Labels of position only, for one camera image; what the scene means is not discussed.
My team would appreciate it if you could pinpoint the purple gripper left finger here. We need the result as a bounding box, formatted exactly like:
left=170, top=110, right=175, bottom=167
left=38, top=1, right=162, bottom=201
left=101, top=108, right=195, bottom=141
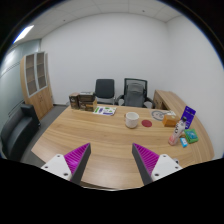
left=42, top=143, right=91, bottom=185

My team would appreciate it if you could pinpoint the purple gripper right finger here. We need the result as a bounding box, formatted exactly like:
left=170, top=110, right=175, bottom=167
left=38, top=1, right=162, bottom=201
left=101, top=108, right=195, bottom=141
left=132, top=143, right=182, bottom=185

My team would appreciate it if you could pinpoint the pink white drink bottle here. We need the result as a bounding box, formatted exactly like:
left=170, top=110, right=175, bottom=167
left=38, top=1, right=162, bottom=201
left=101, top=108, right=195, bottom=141
left=168, top=117, right=187, bottom=146

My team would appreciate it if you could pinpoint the blue small packet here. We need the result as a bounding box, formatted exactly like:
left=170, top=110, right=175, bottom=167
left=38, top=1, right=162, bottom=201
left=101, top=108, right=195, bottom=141
left=180, top=137, right=188, bottom=148

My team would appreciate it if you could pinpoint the red round coaster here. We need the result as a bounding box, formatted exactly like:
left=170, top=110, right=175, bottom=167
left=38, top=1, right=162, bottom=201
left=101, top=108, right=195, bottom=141
left=141, top=120, right=152, bottom=127

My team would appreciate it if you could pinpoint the orange tissue box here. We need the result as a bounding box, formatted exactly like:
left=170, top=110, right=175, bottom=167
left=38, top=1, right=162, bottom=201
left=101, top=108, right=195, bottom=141
left=162, top=115, right=180, bottom=127

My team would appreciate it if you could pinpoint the green small box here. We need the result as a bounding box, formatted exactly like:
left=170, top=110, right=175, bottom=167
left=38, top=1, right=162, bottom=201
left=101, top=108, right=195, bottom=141
left=184, top=129, right=199, bottom=144

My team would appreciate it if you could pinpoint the white ceramic mug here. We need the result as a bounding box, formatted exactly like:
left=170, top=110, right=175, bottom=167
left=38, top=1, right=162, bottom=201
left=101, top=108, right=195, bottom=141
left=124, top=112, right=139, bottom=128

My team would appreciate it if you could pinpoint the round grey plate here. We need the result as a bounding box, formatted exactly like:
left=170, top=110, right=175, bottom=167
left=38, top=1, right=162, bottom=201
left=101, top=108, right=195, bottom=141
left=151, top=110, right=168, bottom=121

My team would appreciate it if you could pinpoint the brown cardboard box lower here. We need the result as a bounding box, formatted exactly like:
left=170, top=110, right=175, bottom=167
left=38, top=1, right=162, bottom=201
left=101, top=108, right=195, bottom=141
left=79, top=99, right=97, bottom=112

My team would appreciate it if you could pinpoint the white printed paper sheet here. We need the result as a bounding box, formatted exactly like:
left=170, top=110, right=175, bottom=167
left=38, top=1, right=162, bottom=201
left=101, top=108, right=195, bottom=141
left=94, top=106, right=116, bottom=116

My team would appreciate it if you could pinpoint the black leather sofa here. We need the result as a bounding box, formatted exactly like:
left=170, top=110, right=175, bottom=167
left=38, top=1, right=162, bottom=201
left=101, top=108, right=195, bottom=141
left=1, top=104, right=40, bottom=161

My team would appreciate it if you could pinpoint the purple standing card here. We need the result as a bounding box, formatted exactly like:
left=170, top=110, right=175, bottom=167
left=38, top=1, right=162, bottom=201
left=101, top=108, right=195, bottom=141
left=182, top=106, right=196, bottom=129

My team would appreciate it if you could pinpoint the wooden side cabinet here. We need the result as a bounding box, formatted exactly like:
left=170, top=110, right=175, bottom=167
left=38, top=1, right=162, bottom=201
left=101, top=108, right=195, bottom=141
left=153, top=90, right=186, bottom=116

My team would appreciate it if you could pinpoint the dark brown small box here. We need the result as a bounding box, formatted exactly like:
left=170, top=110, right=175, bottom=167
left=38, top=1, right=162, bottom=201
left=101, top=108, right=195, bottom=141
left=69, top=92, right=79, bottom=109

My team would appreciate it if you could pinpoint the dark box on top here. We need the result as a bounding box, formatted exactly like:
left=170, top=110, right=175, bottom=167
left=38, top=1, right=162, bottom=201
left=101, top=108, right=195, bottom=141
left=79, top=92, right=95, bottom=102

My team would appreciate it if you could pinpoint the grey mesh office chair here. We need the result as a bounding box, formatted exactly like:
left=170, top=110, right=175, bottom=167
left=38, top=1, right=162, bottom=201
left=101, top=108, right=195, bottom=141
left=115, top=78, right=155, bottom=108

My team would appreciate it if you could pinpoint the black office chair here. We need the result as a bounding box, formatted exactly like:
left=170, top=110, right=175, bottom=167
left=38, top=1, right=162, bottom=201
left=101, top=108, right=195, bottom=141
left=95, top=79, right=115, bottom=105

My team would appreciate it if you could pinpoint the tall wooden bookcase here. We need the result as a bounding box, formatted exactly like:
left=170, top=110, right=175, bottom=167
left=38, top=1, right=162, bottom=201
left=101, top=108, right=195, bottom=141
left=20, top=52, right=53, bottom=119

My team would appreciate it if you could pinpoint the ceiling light panel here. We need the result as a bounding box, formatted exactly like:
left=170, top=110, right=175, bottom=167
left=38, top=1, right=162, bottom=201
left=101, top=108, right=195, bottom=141
left=13, top=25, right=34, bottom=44

